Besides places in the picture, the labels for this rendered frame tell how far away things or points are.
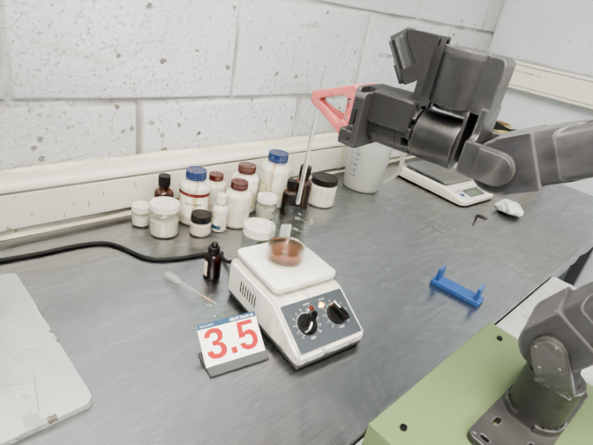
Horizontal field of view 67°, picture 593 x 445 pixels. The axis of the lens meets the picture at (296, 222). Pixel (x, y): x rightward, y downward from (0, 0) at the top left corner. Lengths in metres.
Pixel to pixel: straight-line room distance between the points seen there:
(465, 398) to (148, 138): 0.75
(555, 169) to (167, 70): 0.74
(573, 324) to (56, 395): 0.57
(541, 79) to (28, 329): 1.74
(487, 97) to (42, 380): 0.59
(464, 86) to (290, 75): 0.73
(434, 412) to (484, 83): 0.37
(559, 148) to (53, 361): 0.62
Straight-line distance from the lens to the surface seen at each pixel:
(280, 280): 0.67
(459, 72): 0.51
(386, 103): 0.54
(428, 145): 0.53
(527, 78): 1.94
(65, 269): 0.84
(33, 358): 0.67
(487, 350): 0.72
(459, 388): 0.64
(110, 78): 0.94
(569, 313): 0.55
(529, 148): 0.50
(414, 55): 0.54
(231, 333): 0.66
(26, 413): 0.61
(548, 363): 0.56
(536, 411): 0.61
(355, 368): 0.69
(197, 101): 1.04
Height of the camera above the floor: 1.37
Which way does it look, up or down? 27 degrees down
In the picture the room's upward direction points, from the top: 11 degrees clockwise
